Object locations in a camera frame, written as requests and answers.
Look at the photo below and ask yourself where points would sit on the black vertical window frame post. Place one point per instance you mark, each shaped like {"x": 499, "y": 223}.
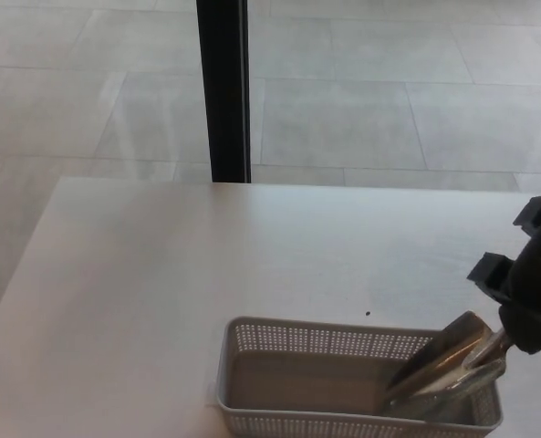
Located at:
{"x": 224, "y": 91}

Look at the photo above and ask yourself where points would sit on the grey perforated plastic basket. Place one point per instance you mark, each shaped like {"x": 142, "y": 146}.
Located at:
{"x": 297, "y": 388}

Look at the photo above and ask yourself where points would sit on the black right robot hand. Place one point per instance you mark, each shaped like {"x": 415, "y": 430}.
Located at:
{"x": 532, "y": 292}

